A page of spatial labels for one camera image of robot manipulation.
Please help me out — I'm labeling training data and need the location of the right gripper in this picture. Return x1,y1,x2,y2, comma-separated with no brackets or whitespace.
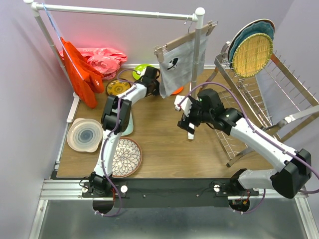
177,98,213,134

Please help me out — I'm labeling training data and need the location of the orange plastic plate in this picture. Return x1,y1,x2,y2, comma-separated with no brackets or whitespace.
172,86,184,95

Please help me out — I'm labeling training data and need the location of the woven bamboo plate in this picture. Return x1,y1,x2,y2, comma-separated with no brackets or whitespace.
232,33,273,78

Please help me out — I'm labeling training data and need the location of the brown rim floral plate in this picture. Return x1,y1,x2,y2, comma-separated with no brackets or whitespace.
112,137,143,178

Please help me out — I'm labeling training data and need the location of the teal scalloped plate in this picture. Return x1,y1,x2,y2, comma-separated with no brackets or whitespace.
228,20,275,69

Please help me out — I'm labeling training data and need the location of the large floral ceramic plate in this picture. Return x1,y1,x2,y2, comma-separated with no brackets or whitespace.
227,18,276,60

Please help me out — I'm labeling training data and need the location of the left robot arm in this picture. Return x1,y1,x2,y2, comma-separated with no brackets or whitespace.
88,66,160,197

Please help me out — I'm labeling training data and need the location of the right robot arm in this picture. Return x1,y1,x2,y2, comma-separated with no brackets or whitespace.
174,89,312,199

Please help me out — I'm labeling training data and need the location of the metal dish rack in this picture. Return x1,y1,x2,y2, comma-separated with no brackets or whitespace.
196,41,319,168

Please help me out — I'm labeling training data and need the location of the lime green plate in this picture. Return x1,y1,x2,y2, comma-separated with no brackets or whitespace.
132,63,153,79

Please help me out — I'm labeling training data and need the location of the grey panda towel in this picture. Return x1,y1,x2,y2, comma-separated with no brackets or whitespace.
159,39,195,98

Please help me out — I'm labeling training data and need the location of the beige clip hanger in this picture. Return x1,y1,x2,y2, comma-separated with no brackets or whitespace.
154,20,218,63

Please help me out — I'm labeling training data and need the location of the dark yellow patterned plate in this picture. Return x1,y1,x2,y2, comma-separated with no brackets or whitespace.
106,80,132,96

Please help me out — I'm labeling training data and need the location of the pink plastic bag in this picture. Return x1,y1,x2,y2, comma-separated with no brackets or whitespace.
57,47,128,81

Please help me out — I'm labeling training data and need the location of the light blue divided tray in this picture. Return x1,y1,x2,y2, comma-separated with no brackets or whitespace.
122,114,134,136

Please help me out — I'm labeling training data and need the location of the orange garment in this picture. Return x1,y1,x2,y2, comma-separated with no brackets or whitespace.
61,38,104,109

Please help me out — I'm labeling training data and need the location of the white striped plate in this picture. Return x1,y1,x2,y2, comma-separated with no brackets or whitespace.
67,118,103,153

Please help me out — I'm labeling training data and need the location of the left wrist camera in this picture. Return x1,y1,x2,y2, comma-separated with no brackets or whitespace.
136,69,146,76

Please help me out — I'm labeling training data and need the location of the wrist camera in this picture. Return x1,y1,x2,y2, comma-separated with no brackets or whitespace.
136,69,146,76
174,95,192,117

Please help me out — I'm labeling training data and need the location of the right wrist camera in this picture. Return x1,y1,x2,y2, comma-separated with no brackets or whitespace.
174,95,192,117

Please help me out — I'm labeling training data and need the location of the white clothes rack frame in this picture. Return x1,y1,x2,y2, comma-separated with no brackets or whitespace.
23,0,206,140

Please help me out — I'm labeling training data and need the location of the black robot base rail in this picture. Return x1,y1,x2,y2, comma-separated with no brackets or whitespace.
81,176,260,210

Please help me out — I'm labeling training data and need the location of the blue wire hanger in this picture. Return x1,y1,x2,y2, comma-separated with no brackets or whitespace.
41,2,84,81

